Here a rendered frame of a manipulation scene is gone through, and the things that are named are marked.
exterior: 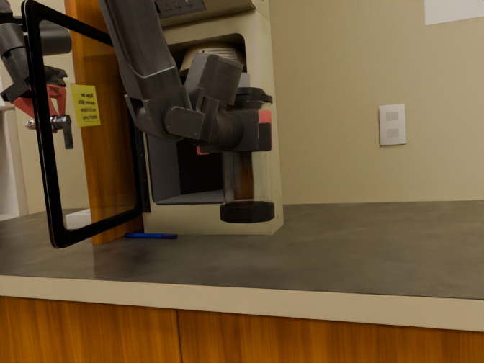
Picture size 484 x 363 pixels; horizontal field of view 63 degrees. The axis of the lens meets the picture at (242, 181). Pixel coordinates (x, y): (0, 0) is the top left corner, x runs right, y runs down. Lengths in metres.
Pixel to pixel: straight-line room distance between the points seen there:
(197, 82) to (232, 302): 0.31
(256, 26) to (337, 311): 0.58
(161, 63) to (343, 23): 0.85
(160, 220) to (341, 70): 0.69
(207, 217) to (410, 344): 0.50
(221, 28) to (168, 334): 0.61
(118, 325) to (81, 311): 0.08
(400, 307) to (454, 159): 0.76
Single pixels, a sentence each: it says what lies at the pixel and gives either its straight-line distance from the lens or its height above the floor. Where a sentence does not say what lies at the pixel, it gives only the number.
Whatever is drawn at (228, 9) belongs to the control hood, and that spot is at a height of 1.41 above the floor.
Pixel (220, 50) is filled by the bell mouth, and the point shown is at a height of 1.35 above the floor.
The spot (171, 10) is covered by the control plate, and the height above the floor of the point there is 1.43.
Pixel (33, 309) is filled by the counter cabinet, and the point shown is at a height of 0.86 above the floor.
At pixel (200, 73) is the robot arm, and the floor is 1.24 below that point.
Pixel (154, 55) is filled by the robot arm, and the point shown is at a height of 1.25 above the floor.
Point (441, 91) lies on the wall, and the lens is 1.25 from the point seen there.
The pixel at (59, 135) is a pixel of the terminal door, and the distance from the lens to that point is 0.74.
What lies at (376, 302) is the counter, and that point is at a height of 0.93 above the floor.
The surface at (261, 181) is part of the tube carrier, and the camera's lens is 0.71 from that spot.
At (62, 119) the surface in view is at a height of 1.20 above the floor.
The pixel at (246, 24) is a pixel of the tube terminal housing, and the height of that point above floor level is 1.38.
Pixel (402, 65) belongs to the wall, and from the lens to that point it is 1.25.
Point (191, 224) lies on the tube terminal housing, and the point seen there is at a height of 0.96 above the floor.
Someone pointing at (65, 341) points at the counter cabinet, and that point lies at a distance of 0.84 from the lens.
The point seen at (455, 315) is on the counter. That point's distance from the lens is 0.56.
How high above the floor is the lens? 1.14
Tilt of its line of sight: 6 degrees down
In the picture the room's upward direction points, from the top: 4 degrees counter-clockwise
